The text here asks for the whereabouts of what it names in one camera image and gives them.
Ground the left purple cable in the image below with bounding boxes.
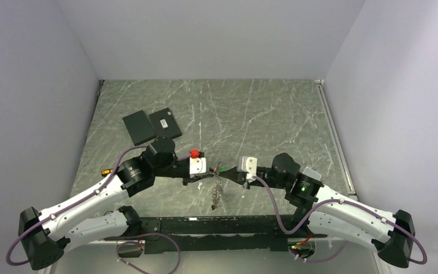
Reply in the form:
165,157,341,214
6,145,193,274

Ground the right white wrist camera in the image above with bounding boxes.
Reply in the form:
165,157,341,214
237,156,258,182

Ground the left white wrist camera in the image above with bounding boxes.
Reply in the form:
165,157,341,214
189,158,209,176

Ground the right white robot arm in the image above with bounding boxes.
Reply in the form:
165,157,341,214
219,153,418,268

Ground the black box lid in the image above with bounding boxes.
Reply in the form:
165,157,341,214
122,110,156,146

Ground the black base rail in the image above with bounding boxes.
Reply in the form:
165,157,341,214
103,213,327,255

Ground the black box with label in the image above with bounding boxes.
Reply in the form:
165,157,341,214
149,108,182,139

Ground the aluminium frame rail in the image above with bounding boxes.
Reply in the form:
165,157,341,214
314,79,358,200

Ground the yellow handled screwdriver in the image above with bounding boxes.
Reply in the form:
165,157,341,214
100,169,113,177

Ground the silver keyring chain with keys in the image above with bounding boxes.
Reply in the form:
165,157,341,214
209,162,228,211

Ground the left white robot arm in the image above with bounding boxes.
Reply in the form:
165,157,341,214
6,137,209,271

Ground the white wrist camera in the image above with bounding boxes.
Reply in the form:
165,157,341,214
237,156,258,182
189,158,209,176

